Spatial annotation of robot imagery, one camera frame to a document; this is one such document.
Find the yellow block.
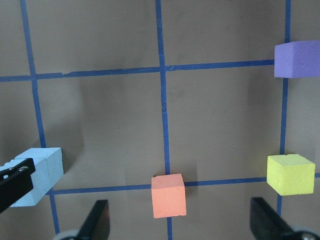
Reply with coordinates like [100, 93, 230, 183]
[266, 154, 316, 196]

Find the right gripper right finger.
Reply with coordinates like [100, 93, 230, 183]
[250, 197, 304, 240]

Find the purple block right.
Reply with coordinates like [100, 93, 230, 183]
[274, 40, 320, 79]

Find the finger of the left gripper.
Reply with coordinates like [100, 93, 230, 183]
[0, 158, 36, 213]

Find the orange block near right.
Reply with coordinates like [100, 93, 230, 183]
[151, 173, 187, 219]

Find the light blue block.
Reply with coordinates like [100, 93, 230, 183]
[0, 147, 64, 208]

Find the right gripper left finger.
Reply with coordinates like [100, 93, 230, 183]
[77, 199, 111, 240]

